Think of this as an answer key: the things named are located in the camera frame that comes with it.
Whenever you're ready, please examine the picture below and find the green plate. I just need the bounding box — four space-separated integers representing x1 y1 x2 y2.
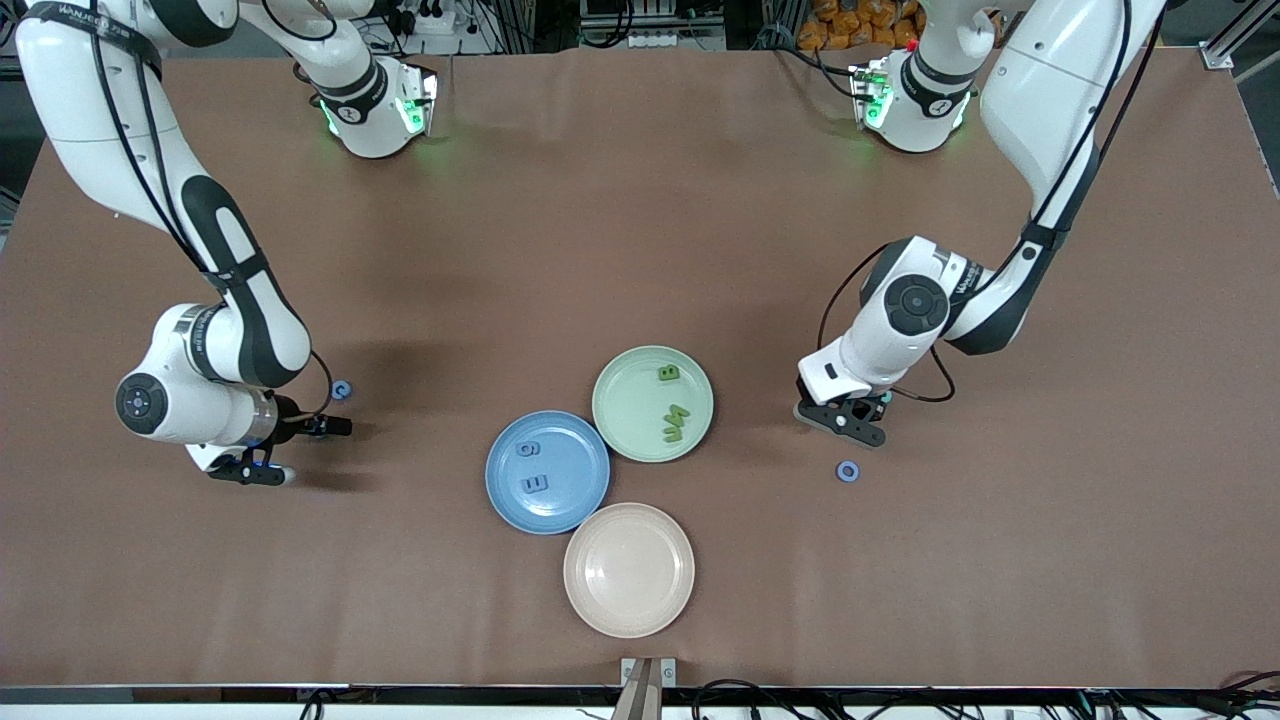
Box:
591 345 715 464

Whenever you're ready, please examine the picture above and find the blue plate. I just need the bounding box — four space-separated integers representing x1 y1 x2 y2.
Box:
485 410 611 536

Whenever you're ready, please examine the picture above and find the beige plate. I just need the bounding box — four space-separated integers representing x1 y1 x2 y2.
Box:
563 502 696 639

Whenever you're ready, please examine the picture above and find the orange bags pile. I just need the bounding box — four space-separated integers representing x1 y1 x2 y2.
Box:
797 0 926 51

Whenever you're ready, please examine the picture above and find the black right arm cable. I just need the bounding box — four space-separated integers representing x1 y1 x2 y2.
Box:
90 20 336 426

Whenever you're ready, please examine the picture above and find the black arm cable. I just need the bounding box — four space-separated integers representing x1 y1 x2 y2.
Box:
818 0 1166 404
90 20 336 426

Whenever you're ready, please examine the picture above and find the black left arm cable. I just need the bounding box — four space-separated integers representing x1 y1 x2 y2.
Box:
818 0 1166 404

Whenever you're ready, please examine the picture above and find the metal table edge bracket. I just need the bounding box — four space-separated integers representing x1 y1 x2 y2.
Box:
612 656 679 720

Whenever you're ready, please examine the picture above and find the aluminium frame profile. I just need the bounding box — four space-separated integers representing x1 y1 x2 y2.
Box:
1200 0 1280 71

